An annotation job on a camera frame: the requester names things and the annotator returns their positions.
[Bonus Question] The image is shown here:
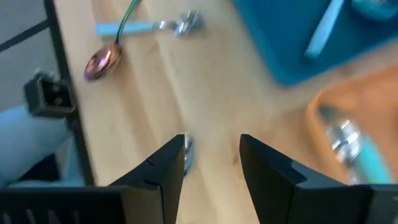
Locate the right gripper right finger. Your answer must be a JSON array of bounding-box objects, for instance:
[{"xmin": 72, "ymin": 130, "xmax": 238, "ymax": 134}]
[{"xmin": 239, "ymin": 133, "xmax": 398, "ymax": 224}]

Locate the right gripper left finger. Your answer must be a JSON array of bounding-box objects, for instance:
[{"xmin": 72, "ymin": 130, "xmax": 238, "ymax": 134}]
[{"xmin": 0, "ymin": 133, "xmax": 187, "ymax": 224}]

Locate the teal handled spoon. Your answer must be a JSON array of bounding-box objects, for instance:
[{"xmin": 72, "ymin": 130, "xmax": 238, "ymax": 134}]
[{"xmin": 317, "ymin": 104, "xmax": 396, "ymax": 185}]

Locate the iridescent rainbow spoon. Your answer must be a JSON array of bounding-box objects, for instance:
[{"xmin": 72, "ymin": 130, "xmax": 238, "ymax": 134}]
[{"xmin": 83, "ymin": 0, "xmax": 141, "ymax": 82}]

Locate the light blue handled spoon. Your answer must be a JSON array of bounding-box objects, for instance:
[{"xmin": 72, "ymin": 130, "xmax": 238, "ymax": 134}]
[
  {"xmin": 95, "ymin": 9, "xmax": 205, "ymax": 38},
  {"xmin": 303, "ymin": 0, "xmax": 346, "ymax": 60}
]

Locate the orange translucent plastic bin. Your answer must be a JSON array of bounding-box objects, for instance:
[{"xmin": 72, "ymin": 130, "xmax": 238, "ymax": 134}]
[{"xmin": 304, "ymin": 63, "xmax": 398, "ymax": 186}]

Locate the black power connector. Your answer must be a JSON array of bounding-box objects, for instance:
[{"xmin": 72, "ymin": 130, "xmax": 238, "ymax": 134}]
[{"xmin": 23, "ymin": 71, "xmax": 77, "ymax": 119}]

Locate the person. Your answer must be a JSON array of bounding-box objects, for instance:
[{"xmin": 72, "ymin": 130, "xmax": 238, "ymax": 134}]
[{"xmin": 0, "ymin": 104, "xmax": 86, "ymax": 189}]

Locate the dark teal plastic bin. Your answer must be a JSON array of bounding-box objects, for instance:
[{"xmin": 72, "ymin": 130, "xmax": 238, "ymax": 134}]
[{"xmin": 231, "ymin": 0, "xmax": 398, "ymax": 88}]

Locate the black aluminium table frame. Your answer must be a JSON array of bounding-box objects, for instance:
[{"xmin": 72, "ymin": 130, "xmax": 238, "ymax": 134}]
[{"xmin": 43, "ymin": 0, "xmax": 96, "ymax": 187}]

